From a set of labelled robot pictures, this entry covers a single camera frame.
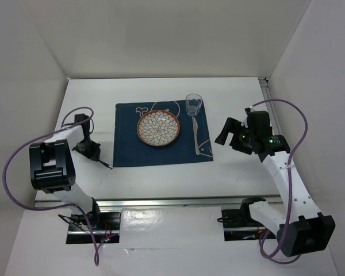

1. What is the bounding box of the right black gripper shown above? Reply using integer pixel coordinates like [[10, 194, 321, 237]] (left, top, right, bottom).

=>
[[214, 117, 256, 155]]

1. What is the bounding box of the silver table knife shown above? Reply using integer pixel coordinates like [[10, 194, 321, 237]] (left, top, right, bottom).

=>
[[192, 117, 200, 156]]

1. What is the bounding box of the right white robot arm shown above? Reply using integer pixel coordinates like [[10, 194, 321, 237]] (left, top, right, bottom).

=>
[[215, 109, 336, 257]]

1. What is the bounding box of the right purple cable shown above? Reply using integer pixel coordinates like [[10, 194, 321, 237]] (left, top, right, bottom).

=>
[[250, 99, 309, 264]]

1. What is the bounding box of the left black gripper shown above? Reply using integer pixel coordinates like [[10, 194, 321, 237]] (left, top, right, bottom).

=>
[[71, 138, 100, 162]]

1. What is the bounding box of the purple cable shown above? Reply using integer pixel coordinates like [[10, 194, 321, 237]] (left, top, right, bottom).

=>
[[2, 106, 103, 266], [250, 99, 309, 264]]

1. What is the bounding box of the blue whale placemat cloth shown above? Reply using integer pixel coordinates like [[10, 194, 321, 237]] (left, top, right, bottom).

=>
[[113, 100, 213, 167]]

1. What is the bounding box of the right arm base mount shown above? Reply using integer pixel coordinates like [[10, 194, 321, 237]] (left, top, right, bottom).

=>
[[217, 196, 280, 241]]

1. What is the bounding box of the silver fork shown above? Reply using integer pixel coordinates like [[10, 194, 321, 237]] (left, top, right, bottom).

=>
[[97, 160, 113, 170]]

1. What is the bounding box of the front aluminium rail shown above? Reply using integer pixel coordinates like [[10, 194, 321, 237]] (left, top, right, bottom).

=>
[[34, 195, 282, 209]]

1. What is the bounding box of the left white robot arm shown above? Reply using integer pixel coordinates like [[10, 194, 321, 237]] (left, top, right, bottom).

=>
[[29, 114, 102, 229]]

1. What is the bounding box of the clear plastic cup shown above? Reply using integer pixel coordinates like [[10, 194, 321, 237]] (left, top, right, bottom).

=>
[[185, 94, 203, 117]]

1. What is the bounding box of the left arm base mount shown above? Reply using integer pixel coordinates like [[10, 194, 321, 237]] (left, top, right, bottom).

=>
[[58, 210, 121, 244]]

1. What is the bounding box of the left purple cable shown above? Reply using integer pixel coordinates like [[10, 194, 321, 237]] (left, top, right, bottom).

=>
[[2, 106, 103, 266]]

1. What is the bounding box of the floral ceramic plate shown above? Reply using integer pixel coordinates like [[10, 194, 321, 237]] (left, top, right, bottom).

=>
[[137, 110, 181, 147]]

